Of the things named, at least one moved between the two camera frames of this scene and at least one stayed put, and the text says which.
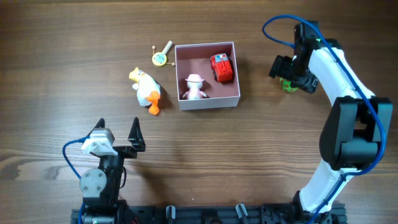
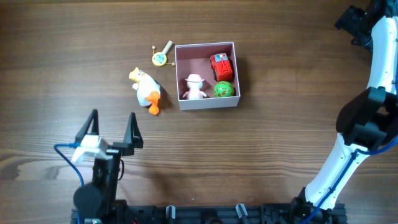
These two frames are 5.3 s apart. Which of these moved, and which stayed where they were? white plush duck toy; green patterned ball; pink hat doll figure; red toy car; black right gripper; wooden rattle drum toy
Moved: black right gripper; green patterned ball
Stayed: wooden rattle drum toy; pink hat doll figure; red toy car; white plush duck toy
